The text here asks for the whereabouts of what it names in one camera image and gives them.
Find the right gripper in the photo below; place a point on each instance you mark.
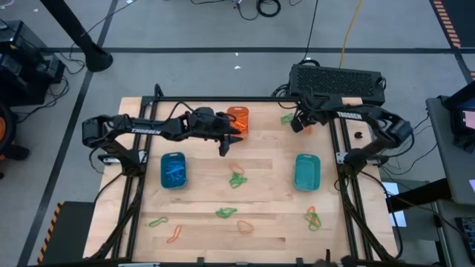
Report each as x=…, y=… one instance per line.
x=308, y=111

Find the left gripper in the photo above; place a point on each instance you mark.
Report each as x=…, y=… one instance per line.
x=208, y=124

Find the teal plastic basket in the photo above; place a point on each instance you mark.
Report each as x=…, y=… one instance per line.
x=307, y=174

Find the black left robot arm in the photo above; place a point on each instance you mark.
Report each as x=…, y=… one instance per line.
x=122, y=124

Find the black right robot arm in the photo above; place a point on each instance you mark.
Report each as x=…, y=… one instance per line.
x=371, y=115

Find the orange plastic basket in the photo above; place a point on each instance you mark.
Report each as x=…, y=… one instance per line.
x=243, y=110

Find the black computer tower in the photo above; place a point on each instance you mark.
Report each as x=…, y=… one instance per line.
x=334, y=79

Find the small black round cap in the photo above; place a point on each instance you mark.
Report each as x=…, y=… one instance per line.
x=358, y=134

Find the blue plastic basket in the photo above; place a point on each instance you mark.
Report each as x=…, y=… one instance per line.
x=173, y=186

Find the black beam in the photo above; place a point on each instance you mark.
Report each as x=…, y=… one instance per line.
x=419, y=193

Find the dark grey desk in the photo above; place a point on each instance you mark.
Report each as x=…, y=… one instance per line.
x=441, y=148

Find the black laptop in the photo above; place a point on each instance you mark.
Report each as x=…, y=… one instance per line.
x=460, y=100

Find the black pole stand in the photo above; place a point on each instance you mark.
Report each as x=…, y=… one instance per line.
x=97, y=57

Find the black mat with hazard stripes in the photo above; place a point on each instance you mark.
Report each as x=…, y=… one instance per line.
x=462, y=18
x=70, y=237

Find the black keyboard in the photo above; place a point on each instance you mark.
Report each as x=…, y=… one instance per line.
x=467, y=237

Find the black equipment cart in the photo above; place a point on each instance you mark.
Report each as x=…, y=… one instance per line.
x=22, y=74

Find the black orange wheeled device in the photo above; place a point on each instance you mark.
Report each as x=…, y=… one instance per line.
x=7, y=141

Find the black aluminium table frame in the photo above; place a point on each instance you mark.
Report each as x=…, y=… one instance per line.
x=222, y=99

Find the silver arm base bracket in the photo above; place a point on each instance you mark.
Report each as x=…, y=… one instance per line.
x=340, y=157
x=107, y=159

